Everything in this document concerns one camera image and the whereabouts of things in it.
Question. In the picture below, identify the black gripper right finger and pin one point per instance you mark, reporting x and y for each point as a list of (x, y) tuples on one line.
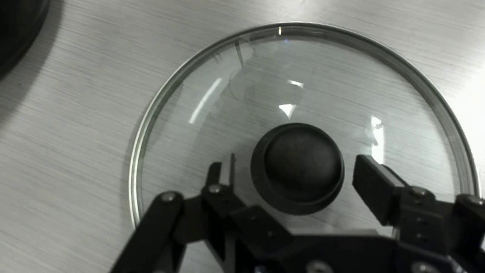
[(424, 222)]

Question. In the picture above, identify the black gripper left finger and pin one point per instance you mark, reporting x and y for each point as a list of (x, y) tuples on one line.
[(237, 228)]

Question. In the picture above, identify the glass lid with black knob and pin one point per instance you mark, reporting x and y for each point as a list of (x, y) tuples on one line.
[(312, 101)]

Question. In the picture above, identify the black frying pan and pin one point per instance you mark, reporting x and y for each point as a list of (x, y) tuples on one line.
[(17, 31)]

